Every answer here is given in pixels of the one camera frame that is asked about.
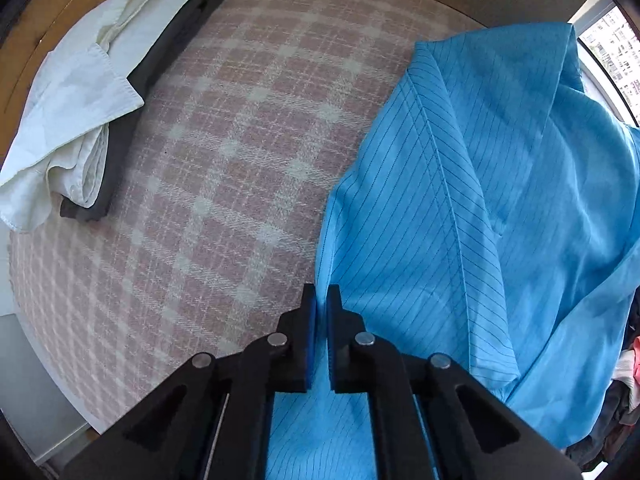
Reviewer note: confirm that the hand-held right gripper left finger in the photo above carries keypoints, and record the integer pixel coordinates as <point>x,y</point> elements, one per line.
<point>311,330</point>

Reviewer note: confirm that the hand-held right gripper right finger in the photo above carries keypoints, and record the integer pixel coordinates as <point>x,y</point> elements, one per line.
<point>330,330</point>

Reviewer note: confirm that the blue striped jacket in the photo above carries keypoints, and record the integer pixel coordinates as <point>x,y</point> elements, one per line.
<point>450,185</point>

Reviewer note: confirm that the pink plaid blanket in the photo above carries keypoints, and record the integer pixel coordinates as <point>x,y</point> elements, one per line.
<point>225,160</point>

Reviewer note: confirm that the dark grey folded garment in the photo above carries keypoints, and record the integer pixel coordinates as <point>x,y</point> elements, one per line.
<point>165,45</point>

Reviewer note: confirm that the white folded shirt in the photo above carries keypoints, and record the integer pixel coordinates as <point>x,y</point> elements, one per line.
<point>65,95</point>

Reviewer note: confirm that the white window frame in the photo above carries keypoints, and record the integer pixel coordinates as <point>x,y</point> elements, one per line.
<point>600,85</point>

